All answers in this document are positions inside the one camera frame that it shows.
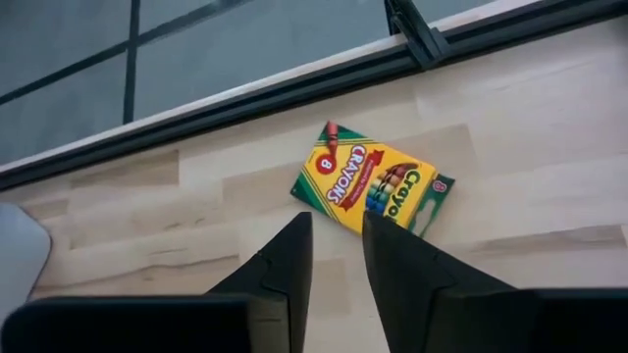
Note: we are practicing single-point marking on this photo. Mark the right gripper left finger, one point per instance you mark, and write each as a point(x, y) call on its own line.
point(245, 318)

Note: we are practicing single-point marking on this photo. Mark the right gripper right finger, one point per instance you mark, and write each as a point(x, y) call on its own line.
point(441, 314)

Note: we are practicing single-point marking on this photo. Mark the yellow crayon box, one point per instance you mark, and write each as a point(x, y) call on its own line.
point(353, 176)

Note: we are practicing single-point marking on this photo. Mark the pale grey plastic bin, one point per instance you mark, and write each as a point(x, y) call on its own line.
point(22, 255)

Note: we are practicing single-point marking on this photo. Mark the black aluminium table frame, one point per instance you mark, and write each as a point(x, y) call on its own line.
point(245, 109)

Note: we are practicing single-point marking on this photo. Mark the black frame clamp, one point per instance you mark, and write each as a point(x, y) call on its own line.
point(417, 34)

